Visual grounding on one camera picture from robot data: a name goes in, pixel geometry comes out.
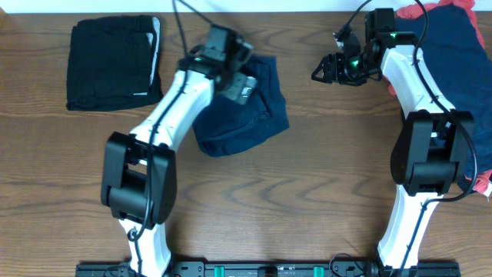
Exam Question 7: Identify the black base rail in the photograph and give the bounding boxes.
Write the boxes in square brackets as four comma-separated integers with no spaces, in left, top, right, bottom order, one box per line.
[75,260,462,277]

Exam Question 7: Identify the folded black garment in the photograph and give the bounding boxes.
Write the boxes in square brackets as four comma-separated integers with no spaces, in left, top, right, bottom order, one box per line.
[66,15,163,112]

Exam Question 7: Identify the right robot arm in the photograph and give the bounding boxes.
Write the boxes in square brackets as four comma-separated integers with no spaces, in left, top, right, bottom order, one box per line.
[311,8,477,276]

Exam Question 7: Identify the red garment in pile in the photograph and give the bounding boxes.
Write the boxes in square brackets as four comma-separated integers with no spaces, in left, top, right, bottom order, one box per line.
[386,0,492,198]

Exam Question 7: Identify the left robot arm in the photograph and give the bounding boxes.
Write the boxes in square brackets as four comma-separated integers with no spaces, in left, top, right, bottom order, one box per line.
[101,24,258,276]

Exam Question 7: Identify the navy blue shorts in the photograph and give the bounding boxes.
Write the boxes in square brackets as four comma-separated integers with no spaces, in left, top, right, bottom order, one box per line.
[193,55,290,157]

